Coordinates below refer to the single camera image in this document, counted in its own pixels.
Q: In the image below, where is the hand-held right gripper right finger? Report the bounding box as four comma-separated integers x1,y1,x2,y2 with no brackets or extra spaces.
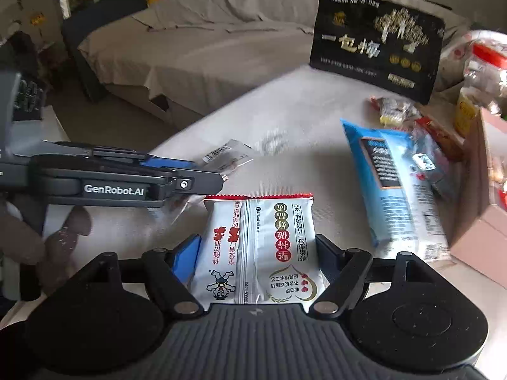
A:
311,233,421,320

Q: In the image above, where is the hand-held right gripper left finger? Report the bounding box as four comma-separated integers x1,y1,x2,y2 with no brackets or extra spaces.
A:
85,234,207,320

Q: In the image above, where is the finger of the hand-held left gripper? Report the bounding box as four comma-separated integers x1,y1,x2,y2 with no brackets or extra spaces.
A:
43,140,199,172
29,154,225,209

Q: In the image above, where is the small clear snack packet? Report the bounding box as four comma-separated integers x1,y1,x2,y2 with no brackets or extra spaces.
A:
151,138,254,222

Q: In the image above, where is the white snack packet red label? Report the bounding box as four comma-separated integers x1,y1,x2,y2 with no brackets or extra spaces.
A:
190,192,332,314

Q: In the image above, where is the cardboard box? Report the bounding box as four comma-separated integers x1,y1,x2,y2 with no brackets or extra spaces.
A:
449,107,507,278

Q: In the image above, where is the person's left hand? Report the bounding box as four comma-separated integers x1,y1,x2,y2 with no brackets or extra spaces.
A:
0,200,93,298

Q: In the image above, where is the light blue snack bag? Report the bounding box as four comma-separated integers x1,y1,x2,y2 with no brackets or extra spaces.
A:
341,118,453,263

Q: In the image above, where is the grey covered sofa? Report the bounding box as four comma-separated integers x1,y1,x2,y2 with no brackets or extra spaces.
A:
61,0,469,124

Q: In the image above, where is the small blue clear packet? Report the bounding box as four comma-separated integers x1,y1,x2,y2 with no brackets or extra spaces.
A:
410,124,457,201

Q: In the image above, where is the small yellow red packet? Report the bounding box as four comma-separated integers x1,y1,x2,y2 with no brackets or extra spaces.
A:
370,95,421,128

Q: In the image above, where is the yellow snack packet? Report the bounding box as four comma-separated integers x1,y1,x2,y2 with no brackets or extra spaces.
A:
453,87,482,139

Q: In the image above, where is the large black snack bag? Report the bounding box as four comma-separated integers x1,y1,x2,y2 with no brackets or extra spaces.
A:
309,0,446,106

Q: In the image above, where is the white red plastic bag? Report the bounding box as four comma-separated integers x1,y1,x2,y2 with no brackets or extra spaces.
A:
439,29,507,92

